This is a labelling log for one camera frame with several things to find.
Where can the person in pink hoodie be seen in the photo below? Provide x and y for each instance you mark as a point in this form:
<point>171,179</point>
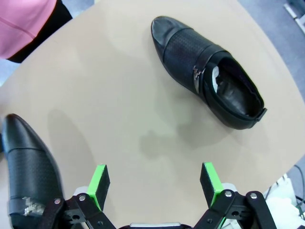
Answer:
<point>21,23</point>

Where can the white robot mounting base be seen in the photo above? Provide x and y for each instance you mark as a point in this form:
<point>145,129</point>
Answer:
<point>283,210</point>

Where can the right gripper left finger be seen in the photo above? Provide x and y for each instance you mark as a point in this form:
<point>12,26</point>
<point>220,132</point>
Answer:
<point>95,190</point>

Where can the black leather dress shoe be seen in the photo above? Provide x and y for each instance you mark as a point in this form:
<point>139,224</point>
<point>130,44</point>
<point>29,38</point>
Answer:
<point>28,167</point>
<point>186,47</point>

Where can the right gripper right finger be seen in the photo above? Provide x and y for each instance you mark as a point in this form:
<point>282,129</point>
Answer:
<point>214,188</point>

